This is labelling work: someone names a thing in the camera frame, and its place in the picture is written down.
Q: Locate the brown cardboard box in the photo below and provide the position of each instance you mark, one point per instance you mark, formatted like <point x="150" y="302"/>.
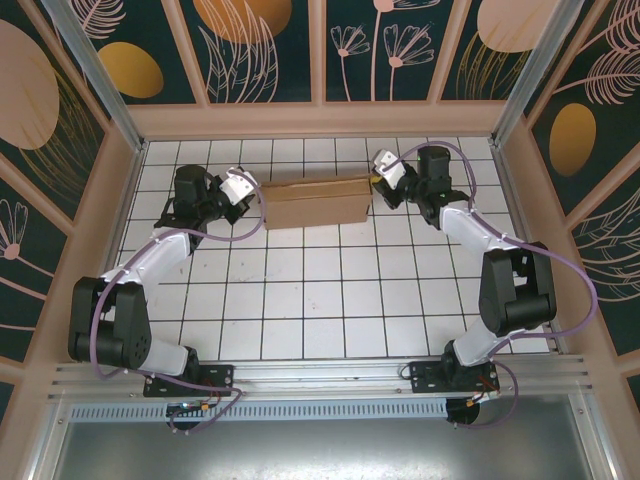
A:
<point x="315" y="210"/>

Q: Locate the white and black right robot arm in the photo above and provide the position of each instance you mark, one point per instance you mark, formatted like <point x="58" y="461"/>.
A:
<point x="465" y="232"/>

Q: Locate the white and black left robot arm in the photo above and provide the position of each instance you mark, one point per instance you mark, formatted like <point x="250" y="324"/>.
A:
<point x="155" y="252"/>

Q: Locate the grey sheet metal tray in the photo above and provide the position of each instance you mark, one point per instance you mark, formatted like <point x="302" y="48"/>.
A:
<point x="320" y="450"/>

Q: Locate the aluminium table side rail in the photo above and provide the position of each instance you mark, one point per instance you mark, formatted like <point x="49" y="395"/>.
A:
<point x="509" y="190"/>
<point x="112" y="250"/>

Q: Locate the aluminium frame post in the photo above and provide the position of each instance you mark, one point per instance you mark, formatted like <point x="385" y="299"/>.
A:
<point x="102" y="85"/>
<point x="533" y="75"/>

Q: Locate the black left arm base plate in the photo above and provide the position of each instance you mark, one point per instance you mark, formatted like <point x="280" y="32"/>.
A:
<point x="220" y="380"/>

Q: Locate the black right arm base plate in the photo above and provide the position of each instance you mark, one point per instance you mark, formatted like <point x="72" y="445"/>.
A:
<point x="425" y="377"/>

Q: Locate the aluminium mounting rail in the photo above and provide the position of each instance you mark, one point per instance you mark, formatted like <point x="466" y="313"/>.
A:
<point x="320" y="377"/>

